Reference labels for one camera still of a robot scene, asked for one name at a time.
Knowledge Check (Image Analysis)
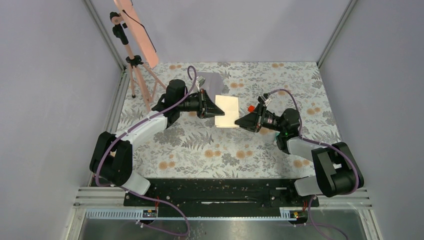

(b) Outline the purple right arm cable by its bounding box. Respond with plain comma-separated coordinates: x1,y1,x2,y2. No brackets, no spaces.
266,88,360,240

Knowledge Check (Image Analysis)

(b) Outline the aluminium slotted rail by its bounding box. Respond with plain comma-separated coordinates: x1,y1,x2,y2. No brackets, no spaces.
85,207,299,222

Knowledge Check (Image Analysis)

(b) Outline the pink tripod stand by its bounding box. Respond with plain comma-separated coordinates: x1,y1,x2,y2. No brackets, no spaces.
109,12,166,112

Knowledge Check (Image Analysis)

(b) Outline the small red cube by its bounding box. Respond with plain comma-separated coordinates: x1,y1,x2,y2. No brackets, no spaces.
247,105,255,113

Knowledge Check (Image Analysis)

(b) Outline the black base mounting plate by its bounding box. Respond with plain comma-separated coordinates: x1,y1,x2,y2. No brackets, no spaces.
90,178,321,219

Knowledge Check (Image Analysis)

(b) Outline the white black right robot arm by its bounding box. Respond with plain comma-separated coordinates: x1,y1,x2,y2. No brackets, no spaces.
234,103,365,206

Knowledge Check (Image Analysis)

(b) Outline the beige letter paper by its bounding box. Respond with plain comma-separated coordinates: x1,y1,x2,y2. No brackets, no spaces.
214,95,240,128

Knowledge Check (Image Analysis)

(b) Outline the pink board on tripod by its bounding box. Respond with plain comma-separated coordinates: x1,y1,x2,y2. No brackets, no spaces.
114,0,159,68

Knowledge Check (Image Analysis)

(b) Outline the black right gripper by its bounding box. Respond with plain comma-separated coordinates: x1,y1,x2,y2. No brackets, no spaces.
234,103,286,133

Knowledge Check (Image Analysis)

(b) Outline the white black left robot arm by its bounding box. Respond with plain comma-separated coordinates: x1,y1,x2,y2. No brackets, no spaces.
89,79,225,206

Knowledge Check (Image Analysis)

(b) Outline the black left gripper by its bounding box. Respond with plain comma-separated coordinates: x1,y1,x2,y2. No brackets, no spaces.
177,88,225,119

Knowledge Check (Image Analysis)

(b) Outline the grey envelope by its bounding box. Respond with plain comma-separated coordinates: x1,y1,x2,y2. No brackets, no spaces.
196,72,224,98

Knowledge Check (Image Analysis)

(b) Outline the floral patterned table mat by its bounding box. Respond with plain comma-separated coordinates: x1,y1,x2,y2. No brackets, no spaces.
132,62,340,179

